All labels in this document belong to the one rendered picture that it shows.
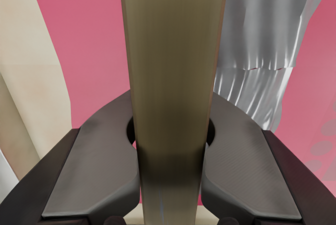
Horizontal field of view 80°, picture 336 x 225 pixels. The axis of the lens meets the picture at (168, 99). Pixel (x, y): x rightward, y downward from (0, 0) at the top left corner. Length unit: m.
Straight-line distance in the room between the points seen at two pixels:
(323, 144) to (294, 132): 0.04
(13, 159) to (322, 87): 0.30
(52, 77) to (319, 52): 0.23
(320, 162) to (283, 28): 0.17
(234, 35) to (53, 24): 0.14
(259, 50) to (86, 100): 0.16
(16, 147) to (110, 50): 0.14
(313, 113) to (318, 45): 0.07
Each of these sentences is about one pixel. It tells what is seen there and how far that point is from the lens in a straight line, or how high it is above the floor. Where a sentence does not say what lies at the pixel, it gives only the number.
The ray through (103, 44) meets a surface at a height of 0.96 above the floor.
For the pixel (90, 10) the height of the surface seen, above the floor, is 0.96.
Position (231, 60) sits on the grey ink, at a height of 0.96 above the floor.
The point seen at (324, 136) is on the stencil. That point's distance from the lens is 0.27.
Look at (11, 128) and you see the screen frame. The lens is 0.24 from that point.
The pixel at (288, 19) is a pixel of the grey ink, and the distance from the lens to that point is 0.18.
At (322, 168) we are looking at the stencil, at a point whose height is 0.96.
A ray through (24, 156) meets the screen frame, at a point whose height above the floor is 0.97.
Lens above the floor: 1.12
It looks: 59 degrees down
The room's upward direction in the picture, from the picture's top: 179 degrees counter-clockwise
